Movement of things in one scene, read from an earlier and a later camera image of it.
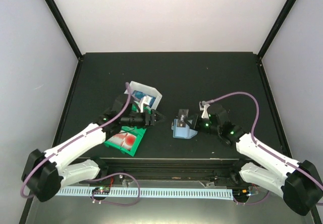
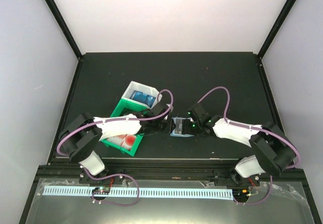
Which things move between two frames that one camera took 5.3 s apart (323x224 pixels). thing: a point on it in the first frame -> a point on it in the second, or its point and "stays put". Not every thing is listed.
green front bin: [139, 132] stays put
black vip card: [183, 114] -> [178, 129]
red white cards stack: [125, 140] stays put
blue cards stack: [139, 95] stays put
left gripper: [157, 120] -> [167, 129]
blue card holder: [183, 132] stays put
